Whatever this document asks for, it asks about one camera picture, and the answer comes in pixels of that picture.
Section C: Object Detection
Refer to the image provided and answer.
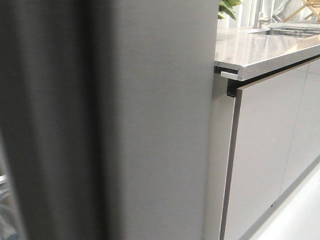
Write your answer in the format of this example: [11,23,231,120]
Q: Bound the dark grey fridge door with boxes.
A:
[0,0,219,240]

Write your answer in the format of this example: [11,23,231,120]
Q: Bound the grey left cabinet door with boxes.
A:
[219,66,308,240]

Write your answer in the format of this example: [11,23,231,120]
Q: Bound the grey cabinet door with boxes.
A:
[219,66,308,240]
[280,59,320,194]

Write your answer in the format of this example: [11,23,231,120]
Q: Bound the grey right cabinet door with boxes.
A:
[280,59,320,194]

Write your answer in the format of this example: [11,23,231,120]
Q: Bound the white fridge interior body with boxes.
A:
[0,138,28,240]

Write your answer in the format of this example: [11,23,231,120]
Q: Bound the white side cabinet panel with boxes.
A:
[202,73,235,240]

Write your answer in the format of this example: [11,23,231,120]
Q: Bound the grey stone countertop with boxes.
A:
[214,21,320,82]

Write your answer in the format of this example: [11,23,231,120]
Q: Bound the green potted plant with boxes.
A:
[218,0,243,20]

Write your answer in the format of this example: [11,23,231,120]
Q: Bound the steel sink faucet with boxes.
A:
[253,0,272,29]

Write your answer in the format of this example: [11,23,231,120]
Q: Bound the white window curtain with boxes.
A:
[229,0,302,27]

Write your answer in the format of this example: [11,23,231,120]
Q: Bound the steel sink basin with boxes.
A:
[266,26,320,38]

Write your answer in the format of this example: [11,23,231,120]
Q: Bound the wooden dish rack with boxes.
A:
[282,0,320,23]

